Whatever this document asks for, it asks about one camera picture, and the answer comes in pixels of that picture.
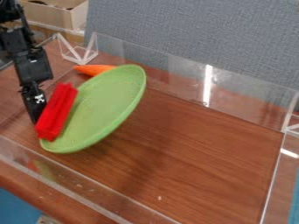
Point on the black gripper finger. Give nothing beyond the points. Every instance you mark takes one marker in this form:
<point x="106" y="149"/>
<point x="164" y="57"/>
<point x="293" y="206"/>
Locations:
<point x="34" y="103"/>

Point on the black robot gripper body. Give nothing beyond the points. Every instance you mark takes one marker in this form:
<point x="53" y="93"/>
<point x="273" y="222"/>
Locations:
<point x="33" y="70"/>

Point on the orange toy carrot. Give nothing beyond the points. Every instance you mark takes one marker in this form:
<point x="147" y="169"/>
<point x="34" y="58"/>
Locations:
<point x="92" y="70"/>

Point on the green round plate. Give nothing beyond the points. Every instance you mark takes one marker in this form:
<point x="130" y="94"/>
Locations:
<point x="105" y="101"/>

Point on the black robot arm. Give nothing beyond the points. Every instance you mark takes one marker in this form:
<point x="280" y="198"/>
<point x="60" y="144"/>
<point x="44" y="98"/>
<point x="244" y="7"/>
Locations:
<point x="16" y="35"/>

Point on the red rectangular block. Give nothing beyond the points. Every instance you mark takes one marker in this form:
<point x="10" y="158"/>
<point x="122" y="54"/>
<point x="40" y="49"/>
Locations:
<point x="54" y="113"/>

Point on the cardboard box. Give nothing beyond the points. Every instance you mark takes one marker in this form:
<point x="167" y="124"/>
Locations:
<point x="61" y="13"/>

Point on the clear acrylic triangle bracket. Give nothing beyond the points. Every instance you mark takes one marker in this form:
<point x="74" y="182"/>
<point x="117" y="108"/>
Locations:
<point x="76" y="53"/>

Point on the clear acrylic wall panels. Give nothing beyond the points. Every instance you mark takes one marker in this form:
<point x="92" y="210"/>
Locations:
<point x="204" y="155"/>

